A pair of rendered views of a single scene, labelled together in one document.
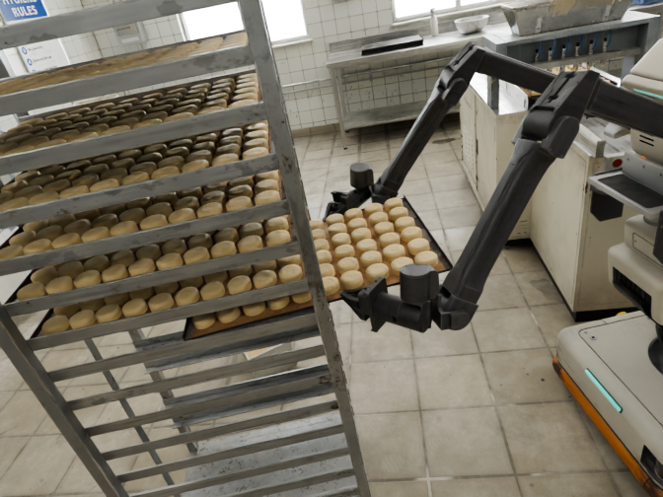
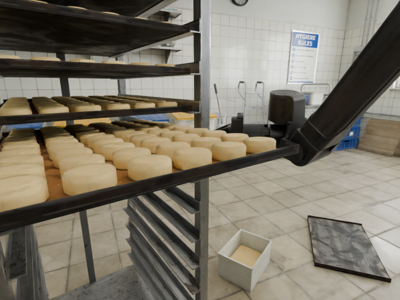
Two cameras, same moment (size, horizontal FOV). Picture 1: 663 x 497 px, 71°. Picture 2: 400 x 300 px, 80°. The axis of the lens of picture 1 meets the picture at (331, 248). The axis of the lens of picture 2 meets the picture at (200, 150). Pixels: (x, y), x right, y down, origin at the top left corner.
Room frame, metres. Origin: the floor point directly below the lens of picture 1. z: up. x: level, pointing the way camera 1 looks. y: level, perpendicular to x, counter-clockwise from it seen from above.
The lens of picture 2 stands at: (0.89, -0.45, 1.10)
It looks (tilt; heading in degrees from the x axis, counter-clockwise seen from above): 15 degrees down; 56
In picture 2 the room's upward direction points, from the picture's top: straight up
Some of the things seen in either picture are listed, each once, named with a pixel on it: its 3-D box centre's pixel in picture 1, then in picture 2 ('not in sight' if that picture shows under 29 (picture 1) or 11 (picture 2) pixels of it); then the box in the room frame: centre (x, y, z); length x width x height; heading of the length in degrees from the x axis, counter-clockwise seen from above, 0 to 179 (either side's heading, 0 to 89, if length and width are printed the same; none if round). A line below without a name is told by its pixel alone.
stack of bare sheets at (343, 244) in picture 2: not in sight; (341, 242); (2.56, 0.21, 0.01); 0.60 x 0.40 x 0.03; 37
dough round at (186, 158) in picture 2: (405, 224); (192, 158); (1.05, -0.20, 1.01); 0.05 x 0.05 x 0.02
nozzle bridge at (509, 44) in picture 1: (561, 62); not in sight; (2.41, -1.34, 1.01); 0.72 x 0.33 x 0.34; 80
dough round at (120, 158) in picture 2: (389, 241); (132, 158); (0.99, -0.14, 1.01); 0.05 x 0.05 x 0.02
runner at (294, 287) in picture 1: (172, 311); not in sight; (0.81, 0.35, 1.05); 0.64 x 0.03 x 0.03; 91
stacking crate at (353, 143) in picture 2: not in sight; (336, 141); (5.33, 1.68, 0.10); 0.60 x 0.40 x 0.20; 168
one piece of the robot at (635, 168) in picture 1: (643, 203); not in sight; (1.04, -0.83, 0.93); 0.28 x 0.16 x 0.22; 1
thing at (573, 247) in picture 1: (589, 203); not in sight; (1.91, -1.25, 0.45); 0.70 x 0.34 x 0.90; 170
